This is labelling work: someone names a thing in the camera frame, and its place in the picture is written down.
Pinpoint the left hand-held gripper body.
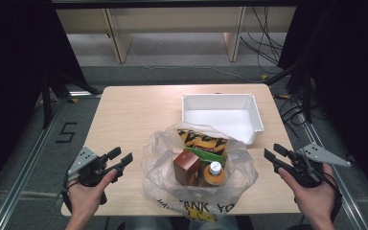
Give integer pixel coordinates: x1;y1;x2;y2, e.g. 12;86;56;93
67;146;109;205

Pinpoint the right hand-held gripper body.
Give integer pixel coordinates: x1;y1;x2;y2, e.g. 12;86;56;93
287;142;352;189

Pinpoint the clear plastic shopping bag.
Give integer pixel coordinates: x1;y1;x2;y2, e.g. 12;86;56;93
141;123;259;223

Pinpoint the brown carton box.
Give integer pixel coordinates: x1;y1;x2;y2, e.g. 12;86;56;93
172;149;202;187

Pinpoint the orange drink bottle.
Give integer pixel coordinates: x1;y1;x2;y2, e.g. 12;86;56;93
202;161;226;187

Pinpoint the white plastic bin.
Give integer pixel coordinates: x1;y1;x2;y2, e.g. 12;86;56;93
181;93;265;146

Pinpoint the green snack packet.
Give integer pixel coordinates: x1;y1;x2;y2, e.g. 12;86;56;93
184;147;228;167

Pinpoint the black yellow chip bag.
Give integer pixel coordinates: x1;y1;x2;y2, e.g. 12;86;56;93
175;127;229;157

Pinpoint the person's left hand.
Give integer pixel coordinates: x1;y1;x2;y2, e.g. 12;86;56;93
67;169;118;222

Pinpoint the person's right hand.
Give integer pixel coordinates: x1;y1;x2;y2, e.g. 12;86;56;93
277;162;337;222

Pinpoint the black metal stand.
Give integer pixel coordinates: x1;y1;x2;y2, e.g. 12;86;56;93
41;68;103;129
264;60;314;125

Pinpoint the dark curtain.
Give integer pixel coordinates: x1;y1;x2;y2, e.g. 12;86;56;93
0;0;88;203
277;0;368;209

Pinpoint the beige wooden desk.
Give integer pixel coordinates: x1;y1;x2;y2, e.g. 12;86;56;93
56;6;298;64

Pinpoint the left hand-held gripper black cable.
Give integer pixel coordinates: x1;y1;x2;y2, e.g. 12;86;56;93
60;169;81;215

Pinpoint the hand-held gripper black cable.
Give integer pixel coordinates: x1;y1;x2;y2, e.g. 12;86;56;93
318;171;343;223
60;169;81;215

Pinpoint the right hand-held gripper black cable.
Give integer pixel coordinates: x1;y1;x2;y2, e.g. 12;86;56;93
318;171;343;223

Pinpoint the metal floor rail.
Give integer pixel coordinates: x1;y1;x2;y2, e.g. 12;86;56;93
0;99;67;230
300;121;368;230

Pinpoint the bundle of black cables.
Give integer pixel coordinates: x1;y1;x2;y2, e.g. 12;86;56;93
240;6;286;75

